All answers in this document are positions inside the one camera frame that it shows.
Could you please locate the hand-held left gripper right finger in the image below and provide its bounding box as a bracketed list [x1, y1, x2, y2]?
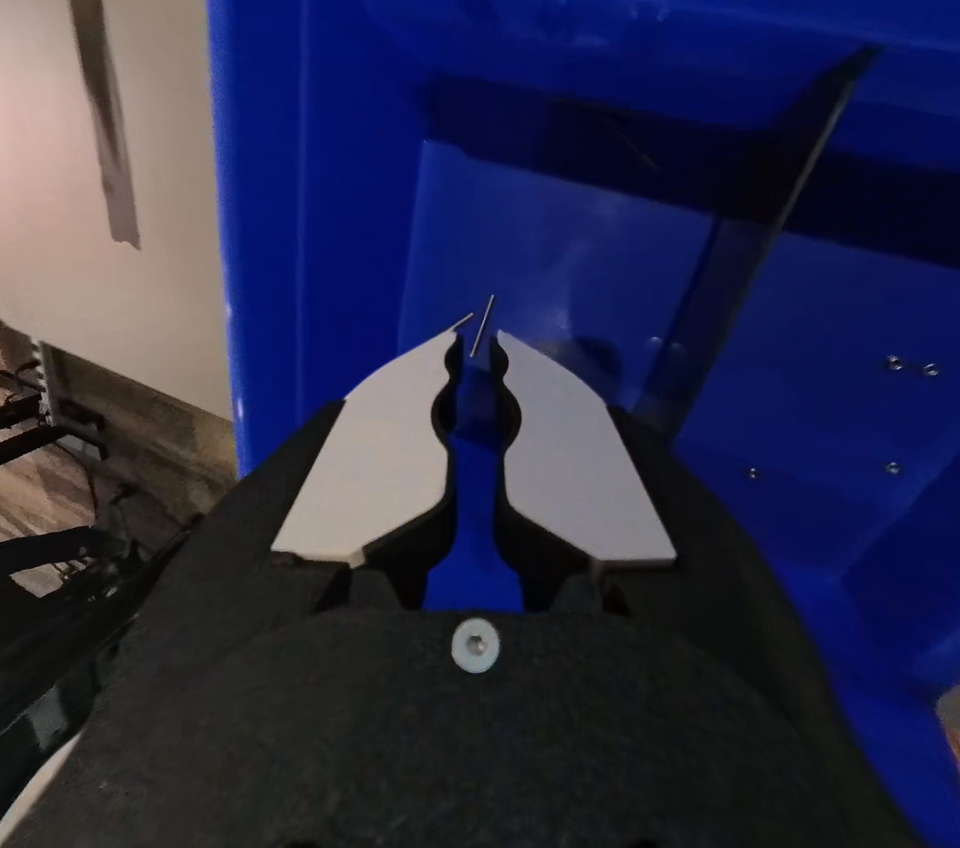
[489, 329, 678, 573]

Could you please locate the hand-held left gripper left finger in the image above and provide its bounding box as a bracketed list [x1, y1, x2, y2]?
[270, 330, 462, 572]

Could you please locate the blue plastic bin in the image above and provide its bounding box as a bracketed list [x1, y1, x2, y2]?
[202, 0, 960, 848]

